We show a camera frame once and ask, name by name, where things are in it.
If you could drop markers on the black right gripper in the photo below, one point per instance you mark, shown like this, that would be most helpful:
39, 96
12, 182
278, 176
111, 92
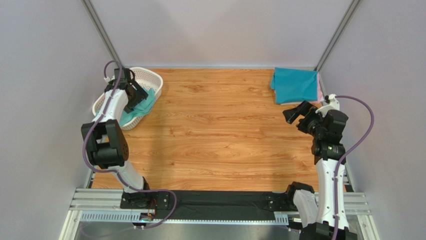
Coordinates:
302, 115

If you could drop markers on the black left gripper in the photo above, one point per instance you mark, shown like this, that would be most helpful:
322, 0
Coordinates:
140, 96

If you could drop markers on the left aluminium corner post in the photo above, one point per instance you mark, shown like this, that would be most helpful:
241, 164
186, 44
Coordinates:
97, 22

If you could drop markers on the right aluminium corner post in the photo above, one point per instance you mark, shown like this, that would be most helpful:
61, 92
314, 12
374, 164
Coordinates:
345, 21

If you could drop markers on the black base cloth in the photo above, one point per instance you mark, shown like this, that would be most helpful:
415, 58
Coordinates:
229, 205

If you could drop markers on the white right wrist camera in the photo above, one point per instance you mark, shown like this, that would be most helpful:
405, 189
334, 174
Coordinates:
330, 103

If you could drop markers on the folded teal t shirt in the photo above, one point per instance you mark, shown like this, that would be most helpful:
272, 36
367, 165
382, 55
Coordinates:
279, 74

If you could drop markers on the aluminium corner post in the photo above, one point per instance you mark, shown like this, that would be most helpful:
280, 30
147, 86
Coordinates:
97, 22
345, 21

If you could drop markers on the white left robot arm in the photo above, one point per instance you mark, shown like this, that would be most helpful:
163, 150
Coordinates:
105, 149

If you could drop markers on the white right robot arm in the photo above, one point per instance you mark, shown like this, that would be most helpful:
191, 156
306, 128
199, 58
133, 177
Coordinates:
323, 217

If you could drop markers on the white plastic laundry basket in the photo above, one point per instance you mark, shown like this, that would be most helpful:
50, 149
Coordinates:
149, 80

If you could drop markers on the mint green t shirt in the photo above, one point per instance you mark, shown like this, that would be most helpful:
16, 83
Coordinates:
140, 110

